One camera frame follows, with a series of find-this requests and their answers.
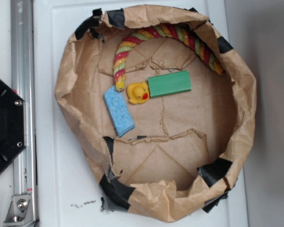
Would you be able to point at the yellow rubber duck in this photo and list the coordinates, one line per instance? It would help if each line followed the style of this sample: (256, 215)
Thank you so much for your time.
(138, 93)

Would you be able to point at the blue sponge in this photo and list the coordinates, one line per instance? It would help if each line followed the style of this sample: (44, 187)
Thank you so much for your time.
(118, 111)

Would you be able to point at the green rectangular block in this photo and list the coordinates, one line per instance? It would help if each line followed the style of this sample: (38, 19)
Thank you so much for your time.
(169, 84)

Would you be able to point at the brown paper bag basin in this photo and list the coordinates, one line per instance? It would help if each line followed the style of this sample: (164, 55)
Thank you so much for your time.
(186, 150)

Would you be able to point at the multicolour twisted rope toy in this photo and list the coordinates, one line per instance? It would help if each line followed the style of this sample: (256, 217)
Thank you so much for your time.
(188, 37)

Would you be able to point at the aluminium extrusion rail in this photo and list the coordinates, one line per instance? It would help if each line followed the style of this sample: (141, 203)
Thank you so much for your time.
(22, 66)

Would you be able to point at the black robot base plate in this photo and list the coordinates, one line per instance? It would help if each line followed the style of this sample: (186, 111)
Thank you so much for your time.
(12, 128)

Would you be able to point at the metal corner bracket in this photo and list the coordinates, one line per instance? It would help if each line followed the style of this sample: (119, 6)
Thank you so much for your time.
(20, 213)

